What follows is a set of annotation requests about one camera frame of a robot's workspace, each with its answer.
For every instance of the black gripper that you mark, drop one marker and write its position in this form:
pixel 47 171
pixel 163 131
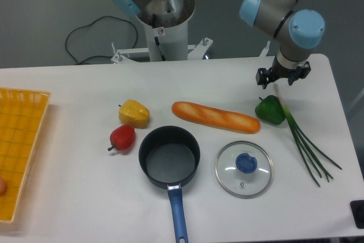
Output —
pixel 277 71

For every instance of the green onion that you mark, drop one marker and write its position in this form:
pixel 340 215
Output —
pixel 306 148

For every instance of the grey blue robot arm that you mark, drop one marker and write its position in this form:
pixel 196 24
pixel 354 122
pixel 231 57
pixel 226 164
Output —
pixel 298 32

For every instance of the green bell pepper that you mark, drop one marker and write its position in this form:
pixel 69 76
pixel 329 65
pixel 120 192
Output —
pixel 270 110

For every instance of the baguette bread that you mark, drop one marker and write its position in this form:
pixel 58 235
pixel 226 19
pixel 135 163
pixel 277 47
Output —
pixel 216 118

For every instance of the glass lid blue knob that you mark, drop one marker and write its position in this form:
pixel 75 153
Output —
pixel 244 169

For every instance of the black device table corner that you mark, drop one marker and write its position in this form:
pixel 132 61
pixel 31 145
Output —
pixel 357 209

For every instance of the yellow bell pepper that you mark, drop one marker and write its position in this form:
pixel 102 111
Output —
pixel 134 114

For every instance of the red bell pepper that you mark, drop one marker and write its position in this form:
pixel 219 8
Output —
pixel 122 138

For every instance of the yellow woven basket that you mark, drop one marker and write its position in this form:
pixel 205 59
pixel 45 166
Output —
pixel 22 115

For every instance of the peach object in basket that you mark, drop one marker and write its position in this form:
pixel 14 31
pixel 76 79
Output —
pixel 3 186

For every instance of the white metal base frame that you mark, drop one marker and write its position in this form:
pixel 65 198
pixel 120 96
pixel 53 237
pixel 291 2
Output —
pixel 128 53

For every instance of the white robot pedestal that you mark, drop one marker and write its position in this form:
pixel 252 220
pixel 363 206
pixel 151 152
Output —
pixel 166 27

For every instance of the dark saucepan blue handle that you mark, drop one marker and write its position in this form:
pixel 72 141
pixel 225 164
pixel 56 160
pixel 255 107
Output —
pixel 169 156

